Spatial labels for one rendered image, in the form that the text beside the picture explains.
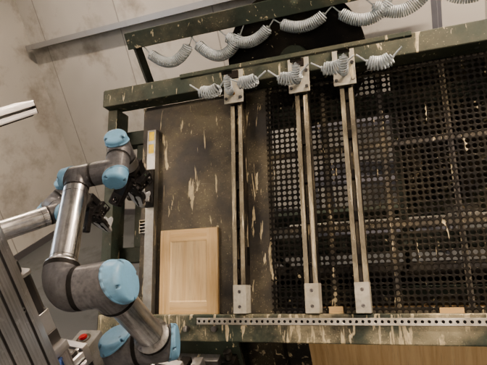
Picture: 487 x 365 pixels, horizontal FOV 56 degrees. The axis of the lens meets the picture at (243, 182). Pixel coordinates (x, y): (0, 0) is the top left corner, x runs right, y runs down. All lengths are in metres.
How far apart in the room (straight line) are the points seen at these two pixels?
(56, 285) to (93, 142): 5.10
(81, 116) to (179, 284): 4.28
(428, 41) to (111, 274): 1.64
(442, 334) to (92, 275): 1.36
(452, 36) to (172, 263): 1.65
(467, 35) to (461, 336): 1.23
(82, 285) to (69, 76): 5.14
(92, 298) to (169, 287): 1.12
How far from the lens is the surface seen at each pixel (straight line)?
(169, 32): 2.87
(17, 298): 1.52
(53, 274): 1.28
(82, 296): 1.23
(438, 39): 2.22
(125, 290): 1.21
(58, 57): 6.28
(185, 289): 2.27
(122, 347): 1.59
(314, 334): 2.05
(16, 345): 1.54
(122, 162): 1.45
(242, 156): 2.19
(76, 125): 6.40
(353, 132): 2.10
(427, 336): 2.01
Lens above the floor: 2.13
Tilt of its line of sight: 19 degrees down
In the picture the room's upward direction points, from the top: 13 degrees counter-clockwise
